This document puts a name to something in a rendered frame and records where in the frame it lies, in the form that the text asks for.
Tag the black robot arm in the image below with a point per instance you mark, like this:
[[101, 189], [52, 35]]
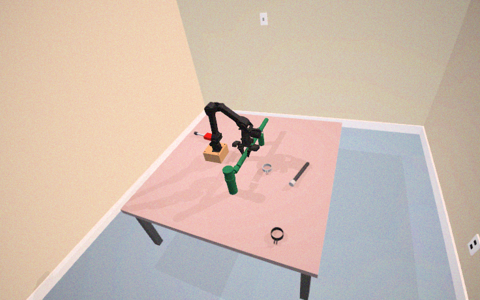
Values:
[[241, 121]]

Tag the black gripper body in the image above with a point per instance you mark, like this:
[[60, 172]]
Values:
[[245, 142]]

